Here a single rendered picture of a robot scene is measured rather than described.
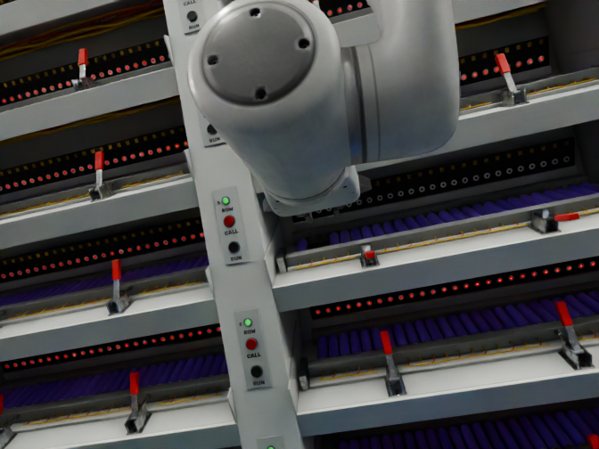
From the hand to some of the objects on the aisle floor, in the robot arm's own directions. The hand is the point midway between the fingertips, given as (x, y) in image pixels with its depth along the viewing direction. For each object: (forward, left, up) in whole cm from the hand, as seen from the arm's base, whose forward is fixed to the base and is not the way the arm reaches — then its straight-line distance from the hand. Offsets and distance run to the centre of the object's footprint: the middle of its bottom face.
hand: (320, 206), depth 50 cm
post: (+17, +15, -64) cm, 68 cm away
